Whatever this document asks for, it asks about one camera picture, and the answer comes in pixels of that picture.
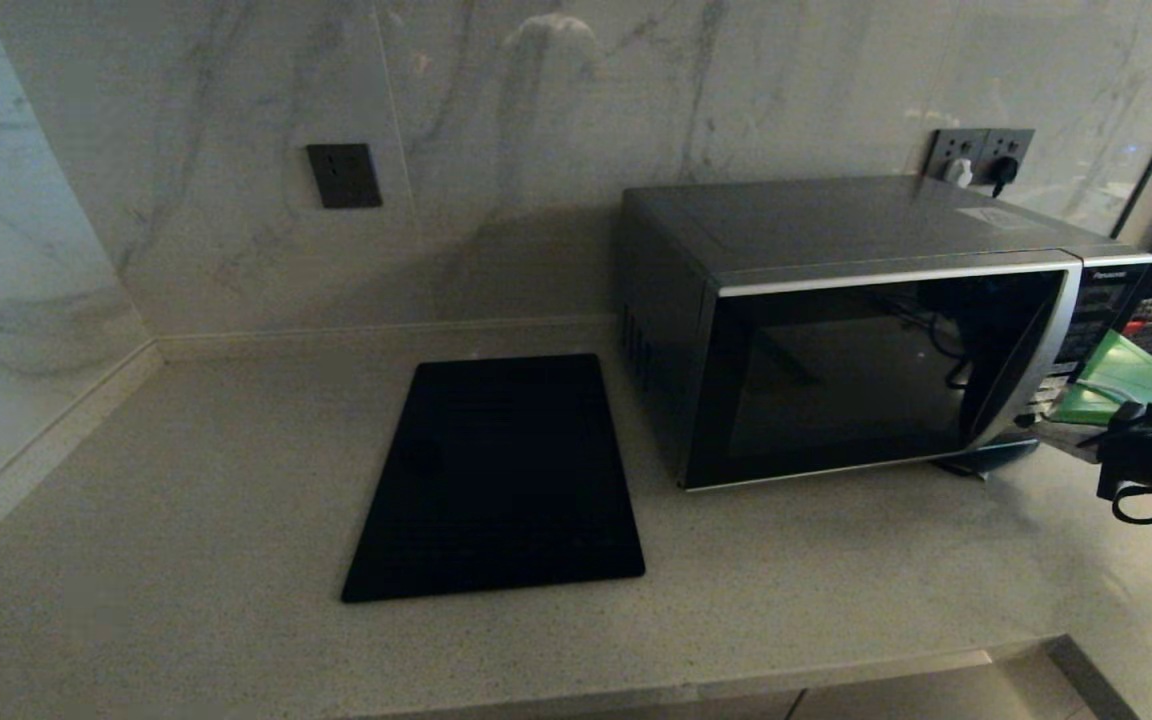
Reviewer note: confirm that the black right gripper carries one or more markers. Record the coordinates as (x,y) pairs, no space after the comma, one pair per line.
(1151,455)

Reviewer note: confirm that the silver black microwave oven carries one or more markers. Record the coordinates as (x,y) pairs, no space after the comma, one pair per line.
(836,222)

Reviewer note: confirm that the green cutting board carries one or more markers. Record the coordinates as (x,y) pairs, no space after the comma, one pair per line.
(1121,375)

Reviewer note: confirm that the black power plug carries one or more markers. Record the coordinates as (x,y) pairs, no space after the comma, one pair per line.
(1004,171)

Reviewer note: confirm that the white power plug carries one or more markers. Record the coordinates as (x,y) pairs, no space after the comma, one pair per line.
(958,172)

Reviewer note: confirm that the black induction cooktop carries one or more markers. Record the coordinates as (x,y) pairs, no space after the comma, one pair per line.
(496,480)

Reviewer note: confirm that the dark single wall socket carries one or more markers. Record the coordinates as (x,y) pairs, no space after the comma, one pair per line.
(344,176)

